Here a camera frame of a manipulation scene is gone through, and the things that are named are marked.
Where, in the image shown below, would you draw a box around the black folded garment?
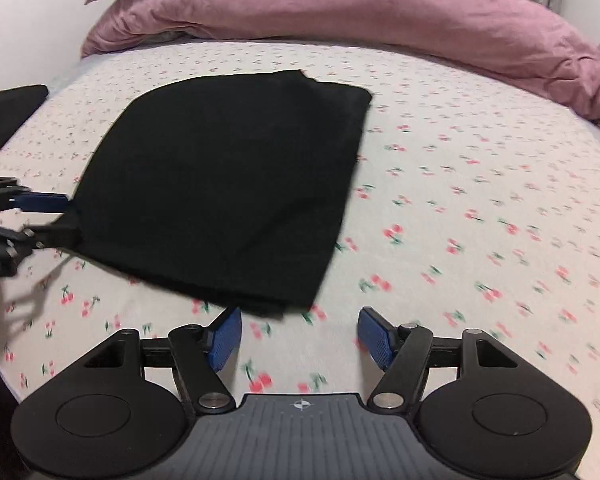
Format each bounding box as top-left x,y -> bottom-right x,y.
0,84 -> 50,162

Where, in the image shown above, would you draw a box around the black pants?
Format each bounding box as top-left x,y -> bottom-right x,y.
55,69 -> 373,318

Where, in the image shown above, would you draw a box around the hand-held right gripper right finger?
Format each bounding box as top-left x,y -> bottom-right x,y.
357,306 -> 524,411

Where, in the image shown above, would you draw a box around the cherry print bed sheet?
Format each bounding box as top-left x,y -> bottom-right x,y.
0,39 -> 600,480

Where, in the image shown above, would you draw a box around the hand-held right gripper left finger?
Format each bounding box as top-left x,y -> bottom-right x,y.
82,306 -> 244,413

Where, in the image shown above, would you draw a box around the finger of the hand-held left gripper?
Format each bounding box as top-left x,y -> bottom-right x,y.
0,176 -> 75,217
0,212 -> 83,277

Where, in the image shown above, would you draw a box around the pink duvet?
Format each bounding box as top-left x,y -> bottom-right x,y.
81,0 -> 600,143

